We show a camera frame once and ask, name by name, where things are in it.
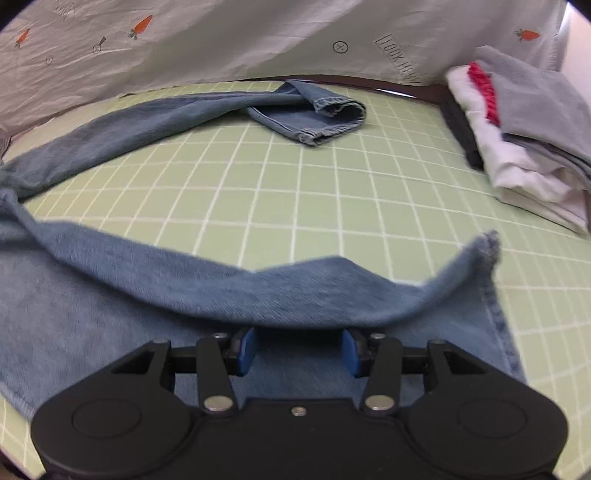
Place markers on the grey carrot print bed sheet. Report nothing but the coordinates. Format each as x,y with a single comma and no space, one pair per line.
231,37

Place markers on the dark brown furniture edge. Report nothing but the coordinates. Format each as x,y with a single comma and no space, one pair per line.
392,85

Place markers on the stack of folded clothes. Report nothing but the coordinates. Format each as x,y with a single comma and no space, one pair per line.
508,161

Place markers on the red folded garment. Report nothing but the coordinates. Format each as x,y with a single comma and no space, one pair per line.
482,87

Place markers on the blue denim jeans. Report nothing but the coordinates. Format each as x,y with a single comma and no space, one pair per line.
92,323

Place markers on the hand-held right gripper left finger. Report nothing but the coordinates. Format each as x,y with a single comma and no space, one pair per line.
244,353

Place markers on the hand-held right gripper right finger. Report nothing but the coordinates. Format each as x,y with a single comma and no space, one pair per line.
352,353

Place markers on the black folded garment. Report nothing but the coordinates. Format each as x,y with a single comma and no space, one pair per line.
464,134

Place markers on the green grid mat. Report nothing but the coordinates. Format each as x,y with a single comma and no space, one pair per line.
323,184

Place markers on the light grey folded garment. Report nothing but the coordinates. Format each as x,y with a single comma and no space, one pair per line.
531,101

